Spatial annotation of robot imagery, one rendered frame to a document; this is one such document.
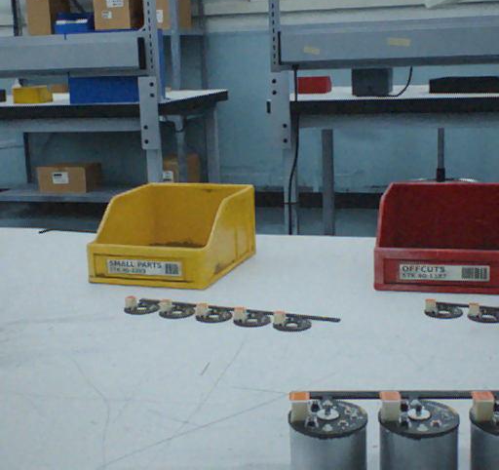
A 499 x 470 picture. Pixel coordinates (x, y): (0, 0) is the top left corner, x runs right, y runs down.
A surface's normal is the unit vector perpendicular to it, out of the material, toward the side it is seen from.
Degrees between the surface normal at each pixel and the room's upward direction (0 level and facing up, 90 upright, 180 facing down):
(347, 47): 90
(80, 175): 90
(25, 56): 90
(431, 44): 90
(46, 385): 0
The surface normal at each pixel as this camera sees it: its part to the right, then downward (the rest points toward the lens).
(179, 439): -0.04, -0.98
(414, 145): -0.28, 0.20
